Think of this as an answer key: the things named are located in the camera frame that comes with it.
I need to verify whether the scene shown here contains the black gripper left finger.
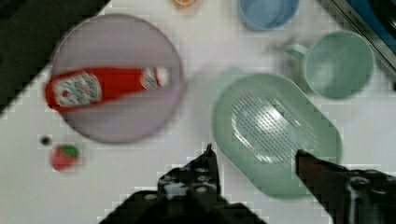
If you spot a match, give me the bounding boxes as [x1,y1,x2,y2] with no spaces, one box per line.
[157,144,220,203]

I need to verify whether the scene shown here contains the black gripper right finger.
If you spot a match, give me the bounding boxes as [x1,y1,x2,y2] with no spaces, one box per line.
[295,149,396,224]

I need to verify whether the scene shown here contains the green mug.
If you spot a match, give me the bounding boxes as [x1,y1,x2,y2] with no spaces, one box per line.
[285,31,375,100]

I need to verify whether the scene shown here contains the toy strawberry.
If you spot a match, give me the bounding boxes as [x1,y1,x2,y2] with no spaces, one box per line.
[50,145,79,171]

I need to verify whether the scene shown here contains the red ketchup bottle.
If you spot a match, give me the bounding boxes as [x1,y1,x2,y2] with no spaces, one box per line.
[44,66,171,112]

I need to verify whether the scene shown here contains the grey round plate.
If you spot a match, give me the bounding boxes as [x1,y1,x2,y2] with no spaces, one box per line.
[44,14,184,144]

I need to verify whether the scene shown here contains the orange slice toy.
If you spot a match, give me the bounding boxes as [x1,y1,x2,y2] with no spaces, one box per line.
[172,0,197,8]

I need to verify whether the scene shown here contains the blue cup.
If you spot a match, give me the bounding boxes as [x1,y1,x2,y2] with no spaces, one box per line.
[238,0,300,31]

